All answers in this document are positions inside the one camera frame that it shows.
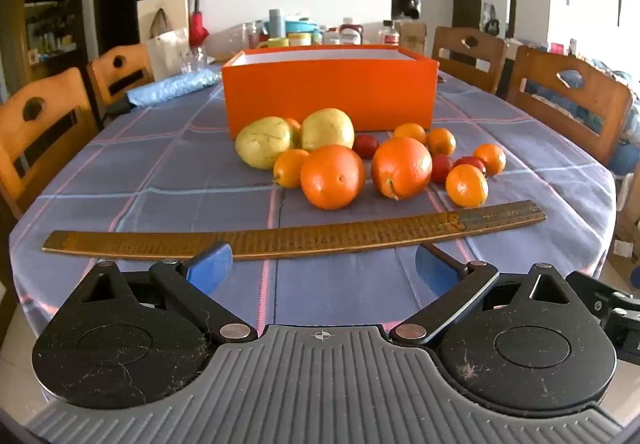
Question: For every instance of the red umbrella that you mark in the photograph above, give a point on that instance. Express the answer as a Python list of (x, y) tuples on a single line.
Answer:
[(198, 29)]

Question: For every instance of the brown cardboard box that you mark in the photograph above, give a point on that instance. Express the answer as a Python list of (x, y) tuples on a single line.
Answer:
[(414, 39)]

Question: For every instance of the teal lidded container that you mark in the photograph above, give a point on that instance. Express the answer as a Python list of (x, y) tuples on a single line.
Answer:
[(300, 26)]

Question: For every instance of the wooden dining chair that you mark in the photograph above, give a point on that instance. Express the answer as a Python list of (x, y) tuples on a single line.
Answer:
[(50, 89), (140, 56), (540, 69), (450, 54)]

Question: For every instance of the small red tomato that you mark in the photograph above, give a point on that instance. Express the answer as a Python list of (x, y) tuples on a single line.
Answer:
[(367, 145), (442, 168), (472, 161)]

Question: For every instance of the folded blue umbrella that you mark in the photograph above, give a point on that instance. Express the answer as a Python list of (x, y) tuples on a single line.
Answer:
[(170, 86)]

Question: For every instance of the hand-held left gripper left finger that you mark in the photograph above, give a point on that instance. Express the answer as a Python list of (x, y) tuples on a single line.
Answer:
[(212, 266)]

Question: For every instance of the white canister yellow lid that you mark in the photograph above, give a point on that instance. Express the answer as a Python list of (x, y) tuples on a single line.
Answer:
[(300, 40)]

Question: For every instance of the dark bottle white cap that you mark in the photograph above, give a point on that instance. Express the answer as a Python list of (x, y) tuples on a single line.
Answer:
[(390, 36)]

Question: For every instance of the long wooden ruler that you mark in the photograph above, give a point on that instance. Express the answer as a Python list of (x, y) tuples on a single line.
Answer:
[(300, 236)]

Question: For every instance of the dark hanging bag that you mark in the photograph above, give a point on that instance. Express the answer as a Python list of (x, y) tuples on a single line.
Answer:
[(491, 24)]

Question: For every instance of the small mandarin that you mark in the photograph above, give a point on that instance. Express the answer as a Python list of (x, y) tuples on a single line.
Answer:
[(466, 185), (289, 169), (491, 159), (441, 141), (410, 131)]

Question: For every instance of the red pill bottle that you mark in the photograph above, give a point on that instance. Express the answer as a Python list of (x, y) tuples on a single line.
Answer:
[(351, 35)]

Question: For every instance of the white printed paper bag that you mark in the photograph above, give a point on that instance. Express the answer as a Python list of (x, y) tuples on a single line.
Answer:
[(172, 9)]

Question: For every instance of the yellow-green pear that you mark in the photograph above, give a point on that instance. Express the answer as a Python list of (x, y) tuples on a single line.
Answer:
[(262, 141), (327, 129)]

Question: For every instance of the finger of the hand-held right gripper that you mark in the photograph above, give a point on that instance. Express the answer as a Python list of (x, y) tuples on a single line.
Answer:
[(600, 299)]

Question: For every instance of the green mug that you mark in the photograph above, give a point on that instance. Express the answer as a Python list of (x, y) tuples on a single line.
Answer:
[(277, 43)]

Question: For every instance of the blue-grey tumbler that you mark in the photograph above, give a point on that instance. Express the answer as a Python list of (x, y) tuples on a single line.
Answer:
[(276, 24)]

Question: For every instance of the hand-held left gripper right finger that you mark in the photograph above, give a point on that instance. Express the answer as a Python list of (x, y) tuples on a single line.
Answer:
[(430, 269)]

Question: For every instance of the orange cardboard box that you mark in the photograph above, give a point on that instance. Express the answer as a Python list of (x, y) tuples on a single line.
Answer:
[(325, 94)]

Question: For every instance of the clear drinking glass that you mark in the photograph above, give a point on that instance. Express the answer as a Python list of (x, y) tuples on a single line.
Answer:
[(192, 61)]

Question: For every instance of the large orange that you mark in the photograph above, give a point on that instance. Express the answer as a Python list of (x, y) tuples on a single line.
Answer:
[(330, 179), (400, 169)]

